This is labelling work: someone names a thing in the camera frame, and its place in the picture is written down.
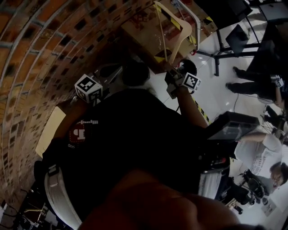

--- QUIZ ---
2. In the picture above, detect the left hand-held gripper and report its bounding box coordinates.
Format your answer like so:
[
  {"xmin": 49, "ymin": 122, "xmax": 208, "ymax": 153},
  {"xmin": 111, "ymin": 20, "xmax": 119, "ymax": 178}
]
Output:
[{"xmin": 74, "ymin": 64, "xmax": 123, "ymax": 104}]

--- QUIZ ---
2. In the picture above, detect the black body-worn monitor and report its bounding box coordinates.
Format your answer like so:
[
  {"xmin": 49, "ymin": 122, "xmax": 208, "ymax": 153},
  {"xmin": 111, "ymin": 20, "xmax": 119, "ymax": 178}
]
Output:
[{"xmin": 206, "ymin": 111, "xmax": 261, "ymax": 142}]

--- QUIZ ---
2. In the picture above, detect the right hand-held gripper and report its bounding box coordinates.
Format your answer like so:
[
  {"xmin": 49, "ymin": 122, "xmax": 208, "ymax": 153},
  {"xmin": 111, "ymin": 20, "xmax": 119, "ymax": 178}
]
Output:
[{"xmin": 164, "ymin": 65, "xmax": 202, "ymax": 99}]

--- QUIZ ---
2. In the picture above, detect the person's right forearm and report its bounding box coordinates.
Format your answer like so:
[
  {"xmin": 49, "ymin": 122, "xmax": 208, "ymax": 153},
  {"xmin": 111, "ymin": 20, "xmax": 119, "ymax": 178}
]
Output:
[{"xmin": 175, "ymin": 86, "xmax": 209, "ymax": 128}]

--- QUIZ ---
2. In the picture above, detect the black desk frame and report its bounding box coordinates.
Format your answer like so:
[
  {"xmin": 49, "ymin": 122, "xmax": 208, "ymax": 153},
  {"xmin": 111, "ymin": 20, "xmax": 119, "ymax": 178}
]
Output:
[{"xmin": 195, "ymin": 0, "xmax": 270, "ymax": 77}]

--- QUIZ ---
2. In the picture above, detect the person's black shoe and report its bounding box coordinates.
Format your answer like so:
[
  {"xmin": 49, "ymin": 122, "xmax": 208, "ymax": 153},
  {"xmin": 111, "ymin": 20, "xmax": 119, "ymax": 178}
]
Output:
[
  {"xmin": 180, "ymin": 59, "xmax": 198, "ymax": 77},
  {"xmin": 122, "ymin": 62, "xmax": 151, "ymax": 87}
]

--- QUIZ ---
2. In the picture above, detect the person's black shirt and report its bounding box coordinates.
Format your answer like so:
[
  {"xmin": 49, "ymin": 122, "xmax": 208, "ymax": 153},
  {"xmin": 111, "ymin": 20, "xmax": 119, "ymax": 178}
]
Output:
[{"xmin": 33, "ymin": 88, "xmax": 225, "ymax": 230}]

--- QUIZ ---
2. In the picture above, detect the yellow-black floor tape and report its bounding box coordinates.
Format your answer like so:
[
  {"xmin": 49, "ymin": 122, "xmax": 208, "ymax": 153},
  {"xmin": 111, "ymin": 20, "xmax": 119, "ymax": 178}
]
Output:
[{"xmin": 191, "ymin": 96, "xmax": 212, "ymax": 125}]

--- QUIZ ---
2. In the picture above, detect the person's left black shoe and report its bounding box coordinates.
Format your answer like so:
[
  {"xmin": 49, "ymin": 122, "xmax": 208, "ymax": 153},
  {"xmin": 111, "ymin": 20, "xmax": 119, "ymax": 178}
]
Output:
[{"xmin": 122, "ymin": 62, "xmax": 151, "ymax": 87}]

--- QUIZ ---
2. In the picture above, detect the person's right black shoe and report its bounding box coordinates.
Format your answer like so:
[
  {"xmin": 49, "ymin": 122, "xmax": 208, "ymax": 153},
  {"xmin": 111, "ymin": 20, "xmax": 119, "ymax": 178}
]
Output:
[{"xmin": 180, "ymin": 59, "xmax": 198, "ymax": 77}]

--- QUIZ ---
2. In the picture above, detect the printed cardboard box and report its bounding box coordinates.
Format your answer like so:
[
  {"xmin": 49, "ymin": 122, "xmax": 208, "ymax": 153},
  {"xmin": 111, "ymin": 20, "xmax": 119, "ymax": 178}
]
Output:
[{"xmin": 120, "ymin": 0, "xmax": 218, "ymax": 75}]

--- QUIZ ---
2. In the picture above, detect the person's face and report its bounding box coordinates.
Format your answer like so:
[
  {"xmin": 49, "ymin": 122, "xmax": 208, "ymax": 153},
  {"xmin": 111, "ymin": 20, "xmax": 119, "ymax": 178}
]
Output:
[{"xmin": 77, "ymin": 169, "xmax": 243, "ymax": 230}]

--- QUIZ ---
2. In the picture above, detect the light wooden hanger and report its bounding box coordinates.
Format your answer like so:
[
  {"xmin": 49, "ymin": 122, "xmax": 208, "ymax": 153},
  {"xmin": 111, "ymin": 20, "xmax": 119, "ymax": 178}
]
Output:
[{"xmin": 154, "ymin": 1, "xmax": 193, "ymax": 67}]

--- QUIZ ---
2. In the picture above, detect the light wooden table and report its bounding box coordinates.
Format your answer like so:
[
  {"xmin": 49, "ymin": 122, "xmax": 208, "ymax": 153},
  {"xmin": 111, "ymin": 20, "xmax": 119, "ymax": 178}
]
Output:
[{"xmin": 35, "ymin": 106, "xmax": 67, "ymax": 158}]

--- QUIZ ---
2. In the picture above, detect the person's left forearm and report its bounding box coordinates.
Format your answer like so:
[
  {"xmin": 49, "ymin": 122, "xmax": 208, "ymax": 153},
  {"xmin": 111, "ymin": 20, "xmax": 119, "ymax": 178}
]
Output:
[{"xmin": 56, "ymin": 98, "xmax": 90, "ymax": 140}]

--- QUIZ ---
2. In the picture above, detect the white curved tube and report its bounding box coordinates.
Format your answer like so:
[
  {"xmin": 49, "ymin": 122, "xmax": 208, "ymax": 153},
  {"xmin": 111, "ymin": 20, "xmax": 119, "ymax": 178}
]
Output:
[{"xmin": 174, "ymin": 0, "xmax": 201, "ymax": 53}]

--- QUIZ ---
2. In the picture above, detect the white harness strap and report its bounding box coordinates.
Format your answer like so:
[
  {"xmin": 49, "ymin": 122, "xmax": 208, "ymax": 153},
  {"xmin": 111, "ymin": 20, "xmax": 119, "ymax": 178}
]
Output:
[
  {"xmin": 199, "ymin": 172, "xmax": 223, "ymax": 199},
  {"xmin": 44, "ymin": 165, "xmax": 83, "ymax": 230}
]

